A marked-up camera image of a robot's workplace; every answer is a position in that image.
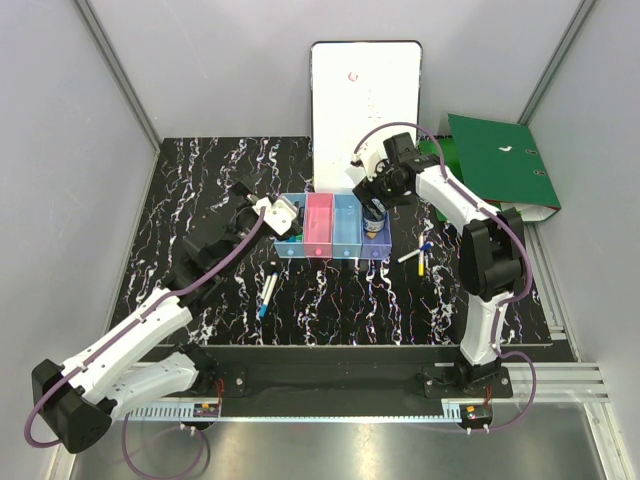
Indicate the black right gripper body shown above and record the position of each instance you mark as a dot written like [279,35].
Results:
[383,187]

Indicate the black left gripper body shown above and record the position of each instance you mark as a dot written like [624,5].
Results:
[247,221]

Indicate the blue ink bottle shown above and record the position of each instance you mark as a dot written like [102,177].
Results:
[373,219]

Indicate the blue capped white marker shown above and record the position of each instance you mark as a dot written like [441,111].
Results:
[417,252]

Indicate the black capped white marker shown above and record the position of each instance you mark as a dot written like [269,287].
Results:
[269,271]

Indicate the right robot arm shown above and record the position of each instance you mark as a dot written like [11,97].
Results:
[493,267]

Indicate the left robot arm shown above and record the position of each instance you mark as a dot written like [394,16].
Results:
[75,402]

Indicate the light blue bin right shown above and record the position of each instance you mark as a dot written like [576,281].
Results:
[347,227]

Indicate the light blue bin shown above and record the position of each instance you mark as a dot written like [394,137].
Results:
[289,249]
[347,227]

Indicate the purple plastic bin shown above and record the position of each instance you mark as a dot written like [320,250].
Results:
[380,247]

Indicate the light blue bin left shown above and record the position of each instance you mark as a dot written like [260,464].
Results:
[289,249]

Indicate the pink plastic bin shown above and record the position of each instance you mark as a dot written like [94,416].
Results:
[318,225]

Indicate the yellow capped white marker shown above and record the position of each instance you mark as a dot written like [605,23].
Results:
[421,267]

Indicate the white dry-erase board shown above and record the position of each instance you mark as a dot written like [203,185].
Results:
[362,92]

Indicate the cyan capped white marker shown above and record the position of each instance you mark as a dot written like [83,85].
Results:
[267,294]

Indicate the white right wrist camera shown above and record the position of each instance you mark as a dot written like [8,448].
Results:
[364,163]

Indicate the dark green ring binder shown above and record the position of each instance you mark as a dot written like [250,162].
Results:
[501,163]

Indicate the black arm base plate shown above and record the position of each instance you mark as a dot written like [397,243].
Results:
[338,382]

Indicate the grey slotted cable duct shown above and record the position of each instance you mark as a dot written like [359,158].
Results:
[182,411]

